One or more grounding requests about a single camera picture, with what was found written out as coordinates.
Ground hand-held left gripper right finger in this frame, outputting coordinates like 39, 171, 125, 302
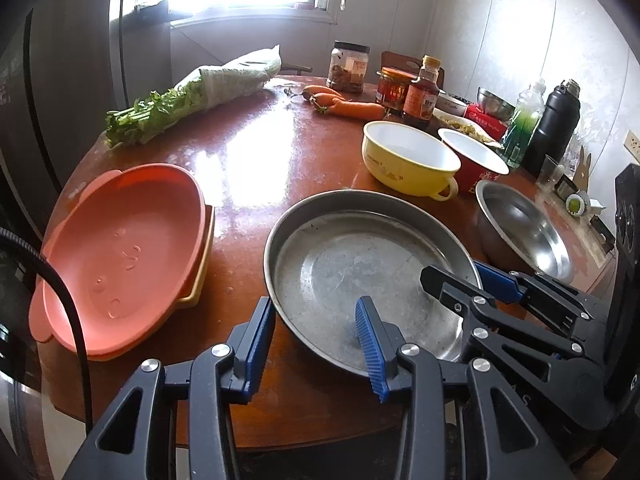
355, 296, 576, 480

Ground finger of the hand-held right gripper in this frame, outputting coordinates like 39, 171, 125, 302
420, 264, 601, 403
472, 260, 613, 341

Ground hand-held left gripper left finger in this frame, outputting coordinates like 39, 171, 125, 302
62, 297, 277, 480

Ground large steel bowl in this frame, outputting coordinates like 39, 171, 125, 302
475, 179, 575, 283

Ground round metal plate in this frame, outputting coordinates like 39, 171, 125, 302
263, 190, 483, 378

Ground red patterned bowl white inside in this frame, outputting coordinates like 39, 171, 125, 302
438, 128, 510, 196

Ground yellow bowl with handle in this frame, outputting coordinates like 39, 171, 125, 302
362, 120, 462, 202

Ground beige bear-shaped plate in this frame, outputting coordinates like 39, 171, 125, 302
85, 204, 217, 363

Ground green fruit in foam net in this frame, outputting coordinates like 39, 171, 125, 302
565, 192, 591, 218

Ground brown cardboard cutout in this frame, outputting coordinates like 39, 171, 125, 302
575, 152, 594, 187

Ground white plate with gold rim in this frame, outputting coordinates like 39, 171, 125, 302
432, 109, 502, 150

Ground green drink bottle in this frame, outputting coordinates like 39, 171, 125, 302
500, 77, 546, 168

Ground pink bear-shaped plate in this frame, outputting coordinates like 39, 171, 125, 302
28, 162, 213, 358

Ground black thermos flask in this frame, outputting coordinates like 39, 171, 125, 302
522, 79, 582, 178

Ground red tissue box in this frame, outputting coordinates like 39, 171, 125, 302
462, 102, 511, 140

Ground yellow stir-fried vegetables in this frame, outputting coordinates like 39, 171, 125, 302
435, 111, 496, 143

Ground small steel bowl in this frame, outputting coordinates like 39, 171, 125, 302
476, 86, 516, 121

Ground white printed bowl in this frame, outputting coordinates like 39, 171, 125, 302
434, 94, 468, 117

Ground brown bottle with orange cap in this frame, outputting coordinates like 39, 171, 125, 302
401, 55, 441, 128

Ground orange carrot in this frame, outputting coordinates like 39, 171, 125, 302
320, 101, 387, 121
301, 85, 346, 101
310, 93, 343, 112

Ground red sauce jar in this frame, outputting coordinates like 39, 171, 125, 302
376, 66, 418, 111

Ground celery bunch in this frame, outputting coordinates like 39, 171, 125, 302
104, 87, 201, 148

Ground glass jar with black lid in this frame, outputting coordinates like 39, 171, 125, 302
326, 41, 371, 94

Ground clear plastic bag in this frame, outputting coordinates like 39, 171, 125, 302
175, 45, 282, 111

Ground dark grey refrigerator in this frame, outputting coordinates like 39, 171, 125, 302
0, 0, 131, 271

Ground black cable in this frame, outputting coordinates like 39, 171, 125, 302
0, 227, 94, 436

